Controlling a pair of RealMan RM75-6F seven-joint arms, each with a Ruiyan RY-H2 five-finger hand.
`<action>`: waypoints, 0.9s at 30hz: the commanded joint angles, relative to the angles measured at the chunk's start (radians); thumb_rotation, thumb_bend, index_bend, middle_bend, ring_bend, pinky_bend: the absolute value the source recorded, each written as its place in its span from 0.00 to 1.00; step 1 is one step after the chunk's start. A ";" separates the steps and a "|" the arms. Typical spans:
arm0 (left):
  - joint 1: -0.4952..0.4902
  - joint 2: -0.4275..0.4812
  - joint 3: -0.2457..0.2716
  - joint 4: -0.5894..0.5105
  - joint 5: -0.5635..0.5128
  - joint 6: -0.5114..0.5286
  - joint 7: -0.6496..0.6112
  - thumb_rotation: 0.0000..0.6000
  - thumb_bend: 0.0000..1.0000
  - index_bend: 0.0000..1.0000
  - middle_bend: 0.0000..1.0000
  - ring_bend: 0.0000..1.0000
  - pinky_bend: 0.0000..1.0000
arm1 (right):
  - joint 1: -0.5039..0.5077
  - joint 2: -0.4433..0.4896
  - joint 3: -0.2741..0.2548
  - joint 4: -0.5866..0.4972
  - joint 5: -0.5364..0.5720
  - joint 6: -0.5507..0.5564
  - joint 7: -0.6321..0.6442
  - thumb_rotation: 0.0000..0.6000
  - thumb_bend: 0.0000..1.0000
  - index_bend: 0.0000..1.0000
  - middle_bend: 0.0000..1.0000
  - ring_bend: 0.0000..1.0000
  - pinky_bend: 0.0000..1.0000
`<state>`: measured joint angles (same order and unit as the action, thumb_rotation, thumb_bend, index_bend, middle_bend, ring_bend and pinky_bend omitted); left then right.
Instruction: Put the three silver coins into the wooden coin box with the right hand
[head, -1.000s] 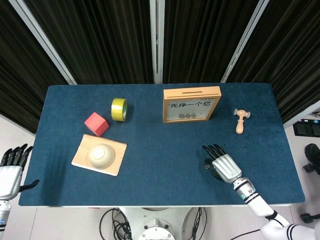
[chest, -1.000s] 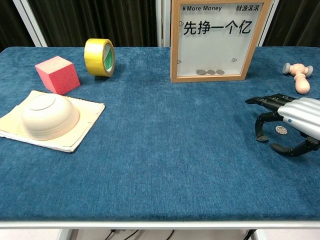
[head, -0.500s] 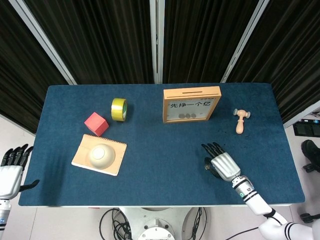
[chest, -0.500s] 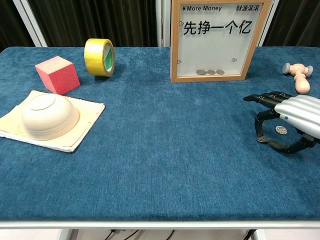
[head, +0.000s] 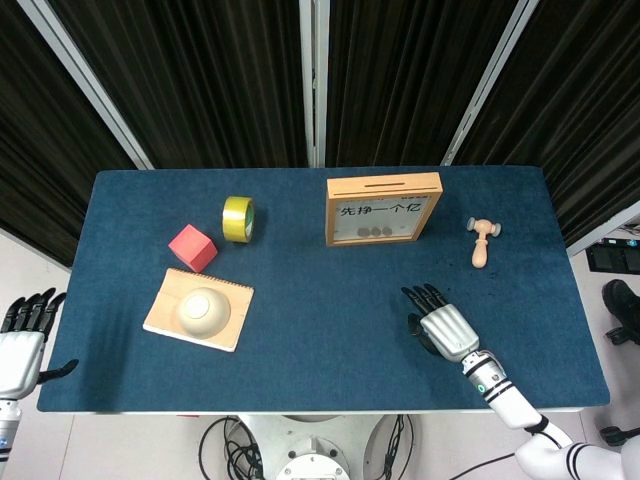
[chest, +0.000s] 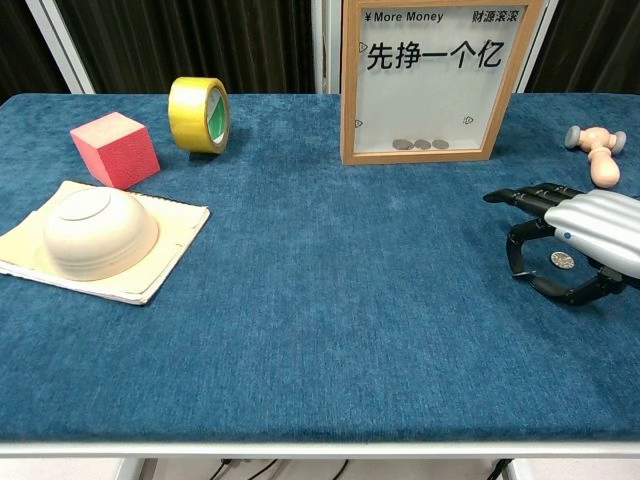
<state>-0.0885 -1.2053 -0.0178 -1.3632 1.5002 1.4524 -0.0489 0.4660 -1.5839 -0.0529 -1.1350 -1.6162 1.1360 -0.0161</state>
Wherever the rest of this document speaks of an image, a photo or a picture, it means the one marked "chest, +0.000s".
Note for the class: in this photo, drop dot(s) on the wooden frame coin bank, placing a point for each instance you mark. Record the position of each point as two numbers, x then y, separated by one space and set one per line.
425 100

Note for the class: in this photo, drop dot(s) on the white table leg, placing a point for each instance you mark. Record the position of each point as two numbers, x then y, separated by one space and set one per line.
520 470
137 470

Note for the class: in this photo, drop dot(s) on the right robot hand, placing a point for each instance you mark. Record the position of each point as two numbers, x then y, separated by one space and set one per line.
600 225

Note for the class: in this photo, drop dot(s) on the red cube block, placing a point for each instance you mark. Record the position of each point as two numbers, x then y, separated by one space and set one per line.
120 155

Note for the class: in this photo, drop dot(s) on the black curtain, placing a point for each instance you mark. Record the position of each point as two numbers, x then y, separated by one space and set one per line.
20 50
175 40
590 45

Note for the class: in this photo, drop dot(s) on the silver coin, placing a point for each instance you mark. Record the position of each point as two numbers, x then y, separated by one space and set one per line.
422 144
401 144
440 144
523 274
562 259

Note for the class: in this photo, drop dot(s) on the white partition post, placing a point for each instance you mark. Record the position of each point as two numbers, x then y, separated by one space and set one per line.
536 50
64 50
334 60

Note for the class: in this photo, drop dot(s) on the wooden toy hammer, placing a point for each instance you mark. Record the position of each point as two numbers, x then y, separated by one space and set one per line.
602 165

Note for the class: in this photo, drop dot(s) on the beige spiral notebook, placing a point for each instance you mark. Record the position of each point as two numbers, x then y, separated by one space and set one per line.
170 235

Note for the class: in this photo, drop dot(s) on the cream upturned bowl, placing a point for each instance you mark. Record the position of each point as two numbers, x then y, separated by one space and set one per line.
100 235

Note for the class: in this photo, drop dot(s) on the blue table cloth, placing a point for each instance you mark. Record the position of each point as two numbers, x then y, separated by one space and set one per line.
320 325

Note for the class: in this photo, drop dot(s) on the yellow tape roll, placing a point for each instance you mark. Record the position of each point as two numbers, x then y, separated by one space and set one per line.
187 112

